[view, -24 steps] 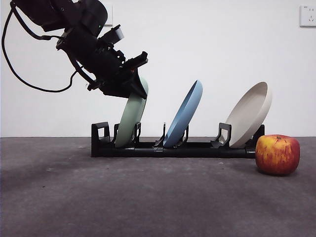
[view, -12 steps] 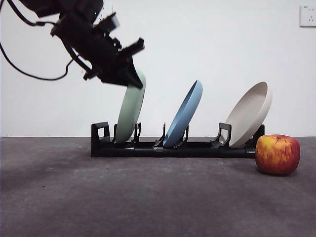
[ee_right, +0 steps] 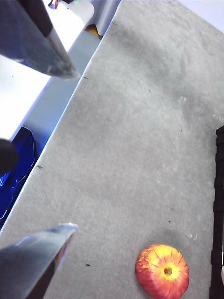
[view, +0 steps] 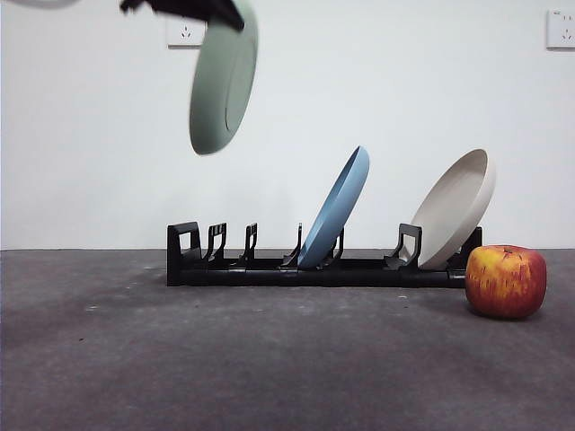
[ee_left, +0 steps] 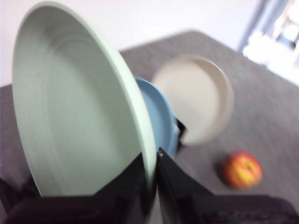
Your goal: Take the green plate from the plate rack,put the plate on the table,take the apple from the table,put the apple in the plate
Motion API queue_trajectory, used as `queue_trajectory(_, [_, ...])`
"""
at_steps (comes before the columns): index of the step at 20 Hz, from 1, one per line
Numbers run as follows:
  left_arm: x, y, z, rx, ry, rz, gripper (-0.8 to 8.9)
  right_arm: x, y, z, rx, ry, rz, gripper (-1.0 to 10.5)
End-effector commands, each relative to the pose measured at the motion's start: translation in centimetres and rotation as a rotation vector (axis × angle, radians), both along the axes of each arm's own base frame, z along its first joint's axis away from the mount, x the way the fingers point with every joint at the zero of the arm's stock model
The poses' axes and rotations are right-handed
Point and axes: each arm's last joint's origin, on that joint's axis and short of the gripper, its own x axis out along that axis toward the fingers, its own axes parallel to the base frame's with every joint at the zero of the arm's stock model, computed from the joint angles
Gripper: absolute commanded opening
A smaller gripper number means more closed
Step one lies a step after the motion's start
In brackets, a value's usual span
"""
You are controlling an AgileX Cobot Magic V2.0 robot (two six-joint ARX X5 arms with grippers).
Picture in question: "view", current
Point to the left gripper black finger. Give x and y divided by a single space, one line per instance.
193 6

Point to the green plate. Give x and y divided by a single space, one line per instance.
220 90

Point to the red yellow apple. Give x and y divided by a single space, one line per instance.
505 283

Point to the blue plate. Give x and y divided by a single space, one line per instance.
337 211

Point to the black plate rack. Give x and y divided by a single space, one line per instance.
269 276

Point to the cream white plate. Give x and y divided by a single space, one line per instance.
453 211

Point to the white wall socket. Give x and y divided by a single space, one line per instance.
182 33
561 29

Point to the pale grey left camera box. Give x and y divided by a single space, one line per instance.
40 2

